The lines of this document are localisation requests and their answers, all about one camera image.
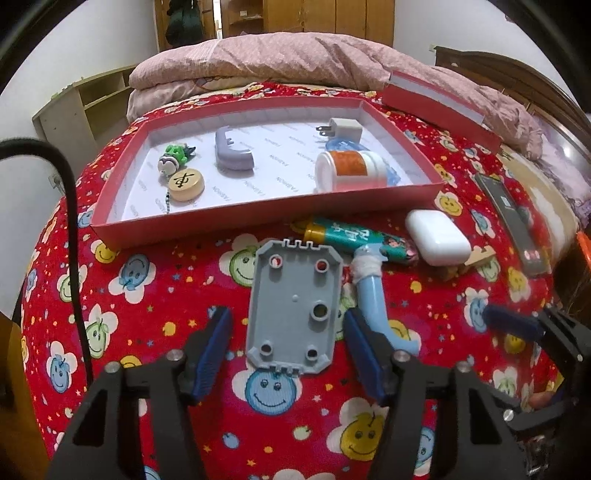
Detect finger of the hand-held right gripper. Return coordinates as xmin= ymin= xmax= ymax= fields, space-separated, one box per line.
xmin=482 ymin=305 xmax=591 ymax=370
xmin=501 ymin=392 xmax=566 ymax=430

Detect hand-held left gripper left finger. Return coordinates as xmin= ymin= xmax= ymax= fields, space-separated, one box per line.
xmin=46 ymin=305 xmax=234 ymax=480

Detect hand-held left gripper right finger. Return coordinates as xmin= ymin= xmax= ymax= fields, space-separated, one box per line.
xmin=344 ymin=308 xmax=527 ymax=480

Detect light blue plastic pipe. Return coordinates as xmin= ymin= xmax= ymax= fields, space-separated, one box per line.
xmin=348 ymin=244 xmax=423 ymax=356

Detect small wooden block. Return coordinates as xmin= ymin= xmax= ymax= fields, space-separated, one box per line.
xmin=441 ymin=246 xmax=497 ymax=282

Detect grey plastic plate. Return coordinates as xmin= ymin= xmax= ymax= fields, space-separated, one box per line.
xmin=246 ymin=239 xmax=345 ymax=376

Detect white earbuds case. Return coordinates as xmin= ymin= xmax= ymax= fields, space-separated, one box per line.
xmin=405 ymin=210 xmax=472 ymax=267

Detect teal printed tube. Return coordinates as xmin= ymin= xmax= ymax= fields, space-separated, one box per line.
xmin=302 ymin=217 xmax=419 ymax=265

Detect round wooden chess piece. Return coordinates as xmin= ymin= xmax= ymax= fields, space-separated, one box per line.
xmin=167 ymin=170 xmax=205 ymax=203

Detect white bottle orange label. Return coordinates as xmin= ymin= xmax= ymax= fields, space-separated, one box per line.
xmin=314 ymin=150 xmax=386 ymax=193

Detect lavender plastic handle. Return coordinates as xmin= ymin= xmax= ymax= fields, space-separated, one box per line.
xmin=215 ymin=126 xmax=257 ymax=172

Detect green toy keychain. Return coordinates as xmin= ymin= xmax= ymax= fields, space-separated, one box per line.
xmin=154 ymin=143 xmax=199 ymax=215

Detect red cardboard box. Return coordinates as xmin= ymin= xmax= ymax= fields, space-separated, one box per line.
xmin=90 ymin=96 xmax=446 ymax=250

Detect white charger plug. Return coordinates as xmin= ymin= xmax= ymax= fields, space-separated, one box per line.
xmin=315 ymin=117 xmax=363 ymax=145

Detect red smiley flower blanket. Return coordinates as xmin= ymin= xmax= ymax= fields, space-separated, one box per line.
xmin=21 ymin=82 xmax=568 ymax=480

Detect dark remote control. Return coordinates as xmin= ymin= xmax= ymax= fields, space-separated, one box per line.
xmin=473 ymin=173 xmax=552 ymax=278

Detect tan bed sheet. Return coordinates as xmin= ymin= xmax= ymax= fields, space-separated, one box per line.
xmin=496 ymin=148 xmax=583 ymax=259

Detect brown wooden cabinet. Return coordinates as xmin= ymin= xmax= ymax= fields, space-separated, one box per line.
xmin=0 ymin=314 xmax=28 ymax=407

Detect red box lid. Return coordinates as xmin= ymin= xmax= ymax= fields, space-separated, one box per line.
xmin=382 ymin=70 xmax=503 ymax=155

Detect dark wooden headboard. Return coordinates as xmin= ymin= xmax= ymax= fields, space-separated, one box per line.
xmin=431 ymin=45 xmax=591 ymax=162

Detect beige shelf unit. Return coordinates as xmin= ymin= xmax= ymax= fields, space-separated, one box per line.
xmin=31 ymin=65 xmax=137 ymax=148

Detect pink quilt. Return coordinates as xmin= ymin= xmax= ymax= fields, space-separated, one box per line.
xmin=127 ymin=33 xmax=591 ymax=222

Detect dark hanging coat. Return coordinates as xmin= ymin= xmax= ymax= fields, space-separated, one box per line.
xmin=166 ymin=0 xmax=204 ymax=47

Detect wooden wardrobe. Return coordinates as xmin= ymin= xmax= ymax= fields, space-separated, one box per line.
xmin=154 ymin=0 xmax=395 ymax=47

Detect black cable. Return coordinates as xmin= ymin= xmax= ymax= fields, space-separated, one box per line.
xmin=0 ymin=137 xmax=95 ymax=384

